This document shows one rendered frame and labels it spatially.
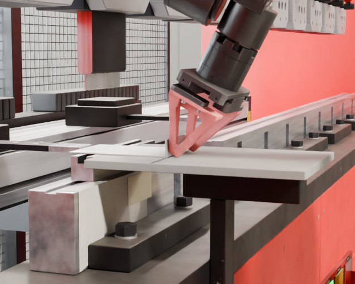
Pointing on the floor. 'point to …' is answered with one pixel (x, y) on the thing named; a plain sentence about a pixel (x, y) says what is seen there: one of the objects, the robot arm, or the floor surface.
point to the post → (9, 58)
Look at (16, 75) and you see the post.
